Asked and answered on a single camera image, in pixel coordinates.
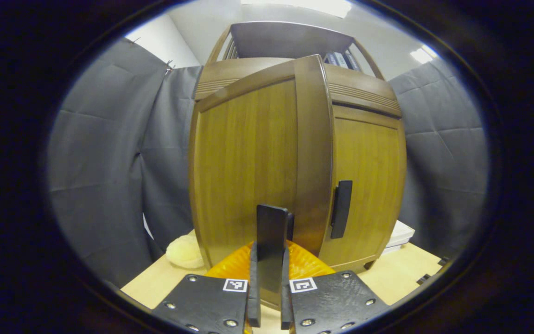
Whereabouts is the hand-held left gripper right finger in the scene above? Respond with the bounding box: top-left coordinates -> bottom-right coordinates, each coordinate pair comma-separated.
280,240 -> 390,334

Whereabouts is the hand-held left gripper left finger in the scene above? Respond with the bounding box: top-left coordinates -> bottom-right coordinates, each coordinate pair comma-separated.
151,241 -> 261,334

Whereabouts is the wooden cabinet door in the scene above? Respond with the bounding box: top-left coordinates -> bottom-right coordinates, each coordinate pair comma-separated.
188,55 -> 335,310
319,104 -> 407,272

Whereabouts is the brown wooden double-door shoe cabinet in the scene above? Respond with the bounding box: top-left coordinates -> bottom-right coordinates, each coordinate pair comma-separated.
193,21 -> 407,274

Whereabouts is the yellow plush toy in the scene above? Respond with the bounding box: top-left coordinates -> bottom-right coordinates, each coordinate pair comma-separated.
165,232 -> 205,269

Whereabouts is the black backdrop cloth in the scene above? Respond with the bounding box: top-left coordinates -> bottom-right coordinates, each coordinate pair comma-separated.
47,37 -> 489,288

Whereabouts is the ceiling strip light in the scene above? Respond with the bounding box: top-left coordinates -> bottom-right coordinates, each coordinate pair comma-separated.
410,45 -> 439,64

